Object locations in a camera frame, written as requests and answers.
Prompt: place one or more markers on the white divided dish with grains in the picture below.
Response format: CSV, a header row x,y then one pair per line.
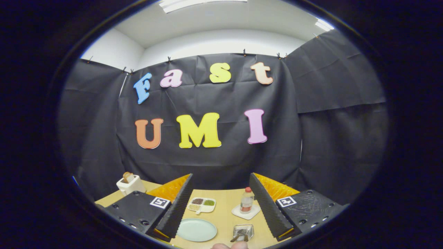
x,y
202,207

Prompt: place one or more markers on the white toaster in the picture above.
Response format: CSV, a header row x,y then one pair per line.
x,y
131,186

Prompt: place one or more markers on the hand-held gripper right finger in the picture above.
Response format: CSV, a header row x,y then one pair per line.
x,y
264,204

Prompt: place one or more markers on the clear water bottle red cap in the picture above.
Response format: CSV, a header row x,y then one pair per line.
x,y
246,204

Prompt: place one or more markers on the long ceiling light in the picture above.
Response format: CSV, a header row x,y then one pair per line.
x,y
193,4

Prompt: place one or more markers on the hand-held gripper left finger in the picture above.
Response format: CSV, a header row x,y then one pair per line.
x,y
178,204

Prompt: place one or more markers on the toasted bread slice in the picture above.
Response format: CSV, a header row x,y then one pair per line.
x,y
128,177

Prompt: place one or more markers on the white square coaster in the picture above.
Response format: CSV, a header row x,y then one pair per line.
x,y
238,211

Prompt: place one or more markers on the small ceiling light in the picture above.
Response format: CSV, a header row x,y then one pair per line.
x,y
323,25

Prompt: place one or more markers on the pale green plate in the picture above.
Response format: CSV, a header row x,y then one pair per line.
x,y
197,230

